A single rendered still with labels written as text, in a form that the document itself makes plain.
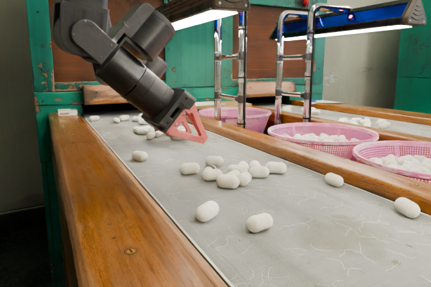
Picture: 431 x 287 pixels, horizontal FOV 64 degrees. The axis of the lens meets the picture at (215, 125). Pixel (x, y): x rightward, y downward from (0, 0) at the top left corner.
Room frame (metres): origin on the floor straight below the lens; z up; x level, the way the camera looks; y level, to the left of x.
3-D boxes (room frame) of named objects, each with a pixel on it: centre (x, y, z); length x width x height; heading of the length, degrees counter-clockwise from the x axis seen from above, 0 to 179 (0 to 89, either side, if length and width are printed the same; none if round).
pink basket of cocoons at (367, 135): (0.86, -0.27, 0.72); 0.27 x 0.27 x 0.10
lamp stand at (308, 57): (1.19, -0.33, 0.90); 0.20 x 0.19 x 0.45; 27
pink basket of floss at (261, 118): (1.25, -0.07, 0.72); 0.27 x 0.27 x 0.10
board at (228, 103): (1.45, 0.03, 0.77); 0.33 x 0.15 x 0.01; 117
